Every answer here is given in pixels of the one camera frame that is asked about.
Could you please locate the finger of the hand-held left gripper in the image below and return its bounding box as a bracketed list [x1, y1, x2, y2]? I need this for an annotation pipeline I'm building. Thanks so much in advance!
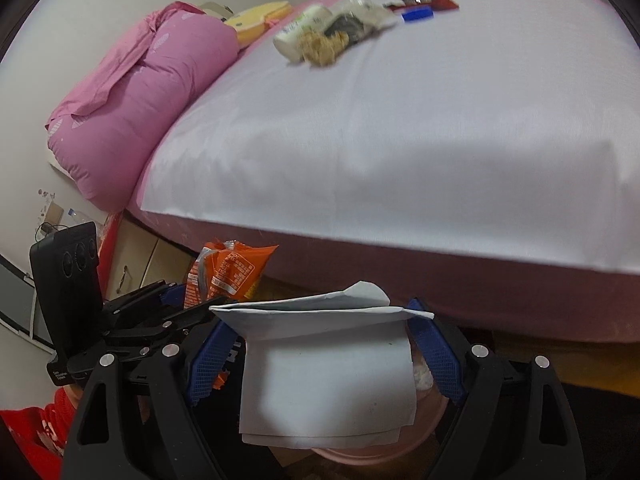
[101, 280, 187, 332]
[104, 300, 224, 362]

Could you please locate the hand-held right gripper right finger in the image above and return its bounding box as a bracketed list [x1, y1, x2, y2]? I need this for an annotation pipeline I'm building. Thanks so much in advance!
[406, 298, 587, 480]

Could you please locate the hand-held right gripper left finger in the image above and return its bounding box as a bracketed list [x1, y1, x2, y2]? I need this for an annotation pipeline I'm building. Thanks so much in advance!
[60, 317, 243, 480]

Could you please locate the orange snack packet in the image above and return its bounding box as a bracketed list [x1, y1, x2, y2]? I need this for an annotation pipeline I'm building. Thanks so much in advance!
[184, 241, 280, 391]

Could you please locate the white paper sheet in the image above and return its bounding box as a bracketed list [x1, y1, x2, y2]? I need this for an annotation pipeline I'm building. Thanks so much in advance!
[209, 281, 435, 448]

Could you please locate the pink plastic bin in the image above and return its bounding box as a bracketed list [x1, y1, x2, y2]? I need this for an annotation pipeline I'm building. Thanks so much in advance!
[270, 330, 453, 468]

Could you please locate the beige paper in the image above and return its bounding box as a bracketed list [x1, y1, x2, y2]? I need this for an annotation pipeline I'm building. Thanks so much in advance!
[300, 30, 351, 68]

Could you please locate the white plastic bottle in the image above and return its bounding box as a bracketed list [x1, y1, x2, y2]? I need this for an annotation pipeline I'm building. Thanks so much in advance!
[273, 4, 333, 63]

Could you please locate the clear plastic wrapper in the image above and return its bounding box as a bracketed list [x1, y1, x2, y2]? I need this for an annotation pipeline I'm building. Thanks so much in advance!
[327, 0, 398, 46]

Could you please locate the red foil wrapper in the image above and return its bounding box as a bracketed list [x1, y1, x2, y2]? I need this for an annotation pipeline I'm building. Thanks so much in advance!
[384, 0, 460, 13]

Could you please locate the person's left forearm red sleeve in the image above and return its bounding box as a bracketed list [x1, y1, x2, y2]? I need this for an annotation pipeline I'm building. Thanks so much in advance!
[0, 387, 77, 480]

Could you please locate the pale drawer cabinet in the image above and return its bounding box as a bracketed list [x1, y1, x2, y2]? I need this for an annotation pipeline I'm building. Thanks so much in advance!
[106, 220, 190, 303]

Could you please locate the red cloth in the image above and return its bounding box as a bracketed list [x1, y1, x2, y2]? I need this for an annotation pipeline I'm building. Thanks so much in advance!
[96, 211, 123, 293]

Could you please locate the white framed board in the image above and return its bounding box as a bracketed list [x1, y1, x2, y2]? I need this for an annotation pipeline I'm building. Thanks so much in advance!
[0, 252, 41, 348]

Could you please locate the pink pillow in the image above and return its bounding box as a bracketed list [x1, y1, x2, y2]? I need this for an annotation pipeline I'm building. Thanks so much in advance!
[45, 1, 241, 213]

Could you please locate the bed with white pink sheet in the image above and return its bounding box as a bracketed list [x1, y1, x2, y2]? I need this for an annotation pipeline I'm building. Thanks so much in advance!
[122, 0, 640, 346]

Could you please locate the black charger with cable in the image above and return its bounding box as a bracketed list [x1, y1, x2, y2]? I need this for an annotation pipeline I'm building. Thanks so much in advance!
[34, 221, 68, 243]

